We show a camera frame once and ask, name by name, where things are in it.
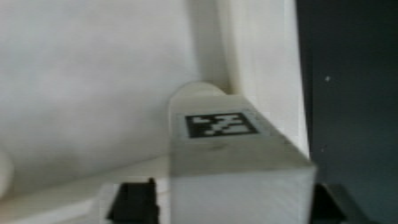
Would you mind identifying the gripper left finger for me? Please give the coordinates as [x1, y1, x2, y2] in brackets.
[106, 178, 159, 224]

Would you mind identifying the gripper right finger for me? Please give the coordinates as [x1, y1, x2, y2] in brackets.
[309, 183, 380, 224]

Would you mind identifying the white leg with tag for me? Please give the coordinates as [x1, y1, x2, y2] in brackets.
[168, 82, 316, 224]

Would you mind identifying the white square tabletop part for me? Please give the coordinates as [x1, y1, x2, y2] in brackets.
[0, 0, 309, 224]

